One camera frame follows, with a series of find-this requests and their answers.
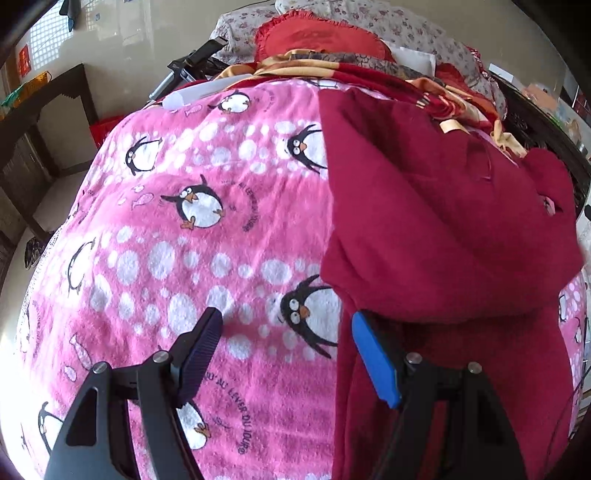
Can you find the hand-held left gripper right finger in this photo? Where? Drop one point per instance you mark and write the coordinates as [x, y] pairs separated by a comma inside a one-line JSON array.
[[375, 356]]

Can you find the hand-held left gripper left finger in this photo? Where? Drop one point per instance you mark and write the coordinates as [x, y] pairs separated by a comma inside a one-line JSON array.
[[202, 354]]

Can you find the dark red knit garment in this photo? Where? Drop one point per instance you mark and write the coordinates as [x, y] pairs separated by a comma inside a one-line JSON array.
[[438, 230]]

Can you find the pink penguin print blanket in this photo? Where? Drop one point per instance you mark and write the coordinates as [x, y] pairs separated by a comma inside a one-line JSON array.
[[184, 277]]

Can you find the red plastic basket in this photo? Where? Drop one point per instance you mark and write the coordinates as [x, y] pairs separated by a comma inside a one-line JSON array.
[[99, 131]]

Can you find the white plastic tube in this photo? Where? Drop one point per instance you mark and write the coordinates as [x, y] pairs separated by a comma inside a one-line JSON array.
[[194, 94]]

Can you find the red yellow patterned blanket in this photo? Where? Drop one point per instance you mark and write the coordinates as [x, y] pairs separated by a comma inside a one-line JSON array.
[[355, 71]]

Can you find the white folded cloth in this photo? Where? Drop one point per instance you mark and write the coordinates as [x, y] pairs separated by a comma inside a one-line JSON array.
[[415, 57]]

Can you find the black tripod stand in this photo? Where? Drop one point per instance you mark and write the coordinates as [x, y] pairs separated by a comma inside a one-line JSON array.
[[203, 53]]

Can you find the red frilled pillow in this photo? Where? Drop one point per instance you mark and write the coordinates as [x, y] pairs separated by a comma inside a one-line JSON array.
[[318, 41]]

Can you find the dark wooden bed frame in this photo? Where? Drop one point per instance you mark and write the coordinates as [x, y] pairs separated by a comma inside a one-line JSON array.
[[531, 120]]

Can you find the red wall decoration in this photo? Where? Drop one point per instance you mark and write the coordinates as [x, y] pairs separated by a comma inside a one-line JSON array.
[[24, 60]]

